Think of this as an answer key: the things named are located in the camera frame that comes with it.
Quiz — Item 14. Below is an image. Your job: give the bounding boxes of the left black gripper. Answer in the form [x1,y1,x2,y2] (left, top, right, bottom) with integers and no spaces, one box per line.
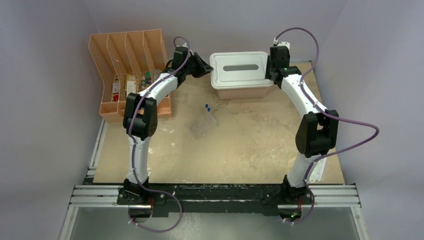
[183,53,212,79]

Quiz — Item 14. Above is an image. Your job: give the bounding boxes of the clear plastic well plate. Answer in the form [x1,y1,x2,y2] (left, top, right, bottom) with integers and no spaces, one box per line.
[188,112,218,139]

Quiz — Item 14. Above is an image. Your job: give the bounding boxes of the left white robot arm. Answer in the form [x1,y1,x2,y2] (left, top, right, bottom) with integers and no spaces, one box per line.
[121,46,213,205]

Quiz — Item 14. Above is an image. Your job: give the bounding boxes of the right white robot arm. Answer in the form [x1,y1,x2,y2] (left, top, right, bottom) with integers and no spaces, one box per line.
[265,43,338,204]

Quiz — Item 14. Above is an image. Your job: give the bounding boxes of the pink plastic bin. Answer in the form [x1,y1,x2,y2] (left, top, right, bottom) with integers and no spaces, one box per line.
[217,86,271,100]

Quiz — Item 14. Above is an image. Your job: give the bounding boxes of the colourful items in organizer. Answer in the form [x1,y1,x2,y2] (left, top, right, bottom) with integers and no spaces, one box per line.
[140,68,162,91]

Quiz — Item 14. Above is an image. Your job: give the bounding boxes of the white red box in organizer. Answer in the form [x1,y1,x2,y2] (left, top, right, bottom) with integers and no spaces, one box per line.
[111,74,138,102]

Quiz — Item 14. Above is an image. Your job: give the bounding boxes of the peach slotted file organizer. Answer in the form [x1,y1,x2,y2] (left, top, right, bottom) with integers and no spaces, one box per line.
[88,29,169,124]

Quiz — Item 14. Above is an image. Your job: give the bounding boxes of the white instruction sheet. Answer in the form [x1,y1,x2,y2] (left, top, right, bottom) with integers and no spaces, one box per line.
[308,157,328,184]

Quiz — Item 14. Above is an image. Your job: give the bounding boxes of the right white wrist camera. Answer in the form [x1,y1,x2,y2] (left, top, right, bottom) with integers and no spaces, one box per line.
[273,38,291,49]

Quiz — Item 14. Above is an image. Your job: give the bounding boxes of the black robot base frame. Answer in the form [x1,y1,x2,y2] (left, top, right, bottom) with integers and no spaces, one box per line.
[116,183,313,219]

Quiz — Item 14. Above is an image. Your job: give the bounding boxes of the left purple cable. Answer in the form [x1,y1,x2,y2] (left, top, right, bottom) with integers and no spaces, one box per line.
[127,36,193,234]

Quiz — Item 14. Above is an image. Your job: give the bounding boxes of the aluminium rail frame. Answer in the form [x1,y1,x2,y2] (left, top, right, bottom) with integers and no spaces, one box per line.
[59,120,367,240]

